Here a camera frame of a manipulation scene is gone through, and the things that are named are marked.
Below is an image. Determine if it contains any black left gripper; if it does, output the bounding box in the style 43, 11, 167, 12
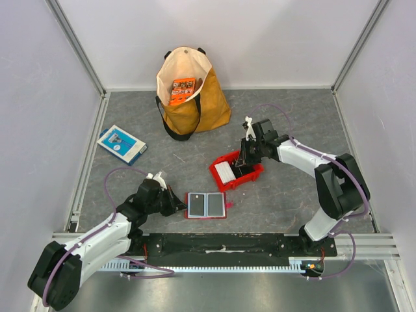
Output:
146, 185, 188, 216

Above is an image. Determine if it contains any red plastic bin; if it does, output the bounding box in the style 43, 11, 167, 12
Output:
209, 150, 264, 192

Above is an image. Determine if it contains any black credit card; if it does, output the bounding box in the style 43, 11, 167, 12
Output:
188, 193, 205, 217

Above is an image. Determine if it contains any red leather card holder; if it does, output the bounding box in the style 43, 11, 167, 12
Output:
184, 192, 233, 220

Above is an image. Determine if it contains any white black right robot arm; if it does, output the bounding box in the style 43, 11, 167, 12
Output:
235, 116, 371, 256

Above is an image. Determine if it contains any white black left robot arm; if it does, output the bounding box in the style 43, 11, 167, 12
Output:
27, 178, 187, 311

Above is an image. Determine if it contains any white card stack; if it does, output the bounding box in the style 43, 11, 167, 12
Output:
214, 161, 236, 185

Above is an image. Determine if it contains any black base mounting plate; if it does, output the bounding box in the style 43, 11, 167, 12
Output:
124, 233, 337, 259

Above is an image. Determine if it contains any mustard yellow tote bag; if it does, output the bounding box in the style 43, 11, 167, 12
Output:
155, 46, 231, 141

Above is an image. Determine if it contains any blue white razor package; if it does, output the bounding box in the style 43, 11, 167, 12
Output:
97, 125, 148, 166

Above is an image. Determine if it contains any orange snack box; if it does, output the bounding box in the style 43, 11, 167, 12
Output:
169, 77, 196, 106

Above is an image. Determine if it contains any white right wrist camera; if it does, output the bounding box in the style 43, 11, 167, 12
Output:
242, 116, 256, 141

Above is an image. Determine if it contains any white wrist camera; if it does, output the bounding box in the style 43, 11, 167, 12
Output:
242, 116, 256, 141
146, 171, 167, 190

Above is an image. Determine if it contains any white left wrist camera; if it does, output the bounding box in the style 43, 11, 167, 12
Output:
146, 171, 167, 190

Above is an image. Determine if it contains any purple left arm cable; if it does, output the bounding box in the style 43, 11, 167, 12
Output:
41, 168, 176, 308

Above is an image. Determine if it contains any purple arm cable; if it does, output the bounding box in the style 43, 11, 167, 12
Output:
41, 168, 176, 308
250, 103, 370, 281

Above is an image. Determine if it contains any aluminium frame rail left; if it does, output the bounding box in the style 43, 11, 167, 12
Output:
46, 1, 108, 233

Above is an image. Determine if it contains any aluminium frame rail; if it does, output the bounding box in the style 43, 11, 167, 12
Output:
332, 1, 393, 230
50, 232, 401, 261
46, 1, 108, 233

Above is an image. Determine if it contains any white slotted cable duct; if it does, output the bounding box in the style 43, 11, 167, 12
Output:
98, 259, 306, 274

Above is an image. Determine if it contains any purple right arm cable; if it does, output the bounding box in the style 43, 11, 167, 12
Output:
250, 103, 370, 281

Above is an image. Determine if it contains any aluminium front frame rail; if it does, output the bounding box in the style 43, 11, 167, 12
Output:
50, 232, 401, 261

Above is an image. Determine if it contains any aluminium frame rail right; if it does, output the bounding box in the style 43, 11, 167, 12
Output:
332, 1, 393, 230

